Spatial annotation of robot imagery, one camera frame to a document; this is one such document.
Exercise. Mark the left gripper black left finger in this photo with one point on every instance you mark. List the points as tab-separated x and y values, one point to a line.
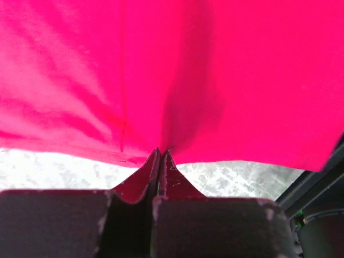
81	223

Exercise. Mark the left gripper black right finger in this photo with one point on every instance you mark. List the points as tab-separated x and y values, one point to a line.
188	224

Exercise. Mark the pink-red t shirt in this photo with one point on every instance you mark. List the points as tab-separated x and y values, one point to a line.
211	80

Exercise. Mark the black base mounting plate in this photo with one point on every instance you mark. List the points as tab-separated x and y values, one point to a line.
313	204

